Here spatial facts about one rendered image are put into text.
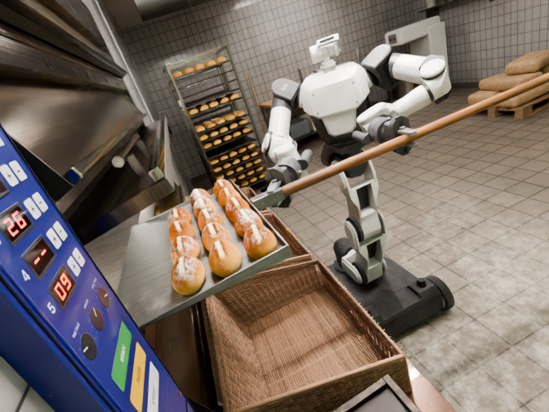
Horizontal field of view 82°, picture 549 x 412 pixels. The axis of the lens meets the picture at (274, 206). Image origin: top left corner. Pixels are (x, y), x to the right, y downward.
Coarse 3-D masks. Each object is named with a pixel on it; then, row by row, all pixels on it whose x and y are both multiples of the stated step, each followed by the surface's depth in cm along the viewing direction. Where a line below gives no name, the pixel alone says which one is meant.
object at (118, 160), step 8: (136, 136) 71; (128, 144) 57; (136, 144) 72; (144, 144) 73; (120, 152) 48; (128, 152) 52; (144, 152) 73; (112, 160) 45; (120, 160) 45; (128, 160) 54; (136, 160) 55; (136, 168) 55; (144, 168) 56
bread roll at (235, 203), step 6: (234, 198) 82; (240, 198) 83; (228, 204) 81; (234, 204) 80; (240, 204) 80; (246, 204) 82; (228, 210) 81; (234, 210) 79; (228, 216) 81; (234, 216) 79
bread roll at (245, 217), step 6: (240, 210) 74; (246, 210) 72; (240, 216) 72; (246, 216) 71; (252, 216) 71; (258, 216) 73; (234, 222) 73; (240, 222) 71; (246, 222) 70; (252, 222) 70; (258, 222) 71; (234, 228) 73; (240, 228) 71; (246, 228) 70; (240, 234) 71
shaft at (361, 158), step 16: (544, 80) 103; (496, 96) 100; (512, 96) 101; (464, 112) 97; (432, 128) 94; (384, 144) 92; (400, 144) 92; (352, 160) 89; (320, 176) 87; (288, 192) 85
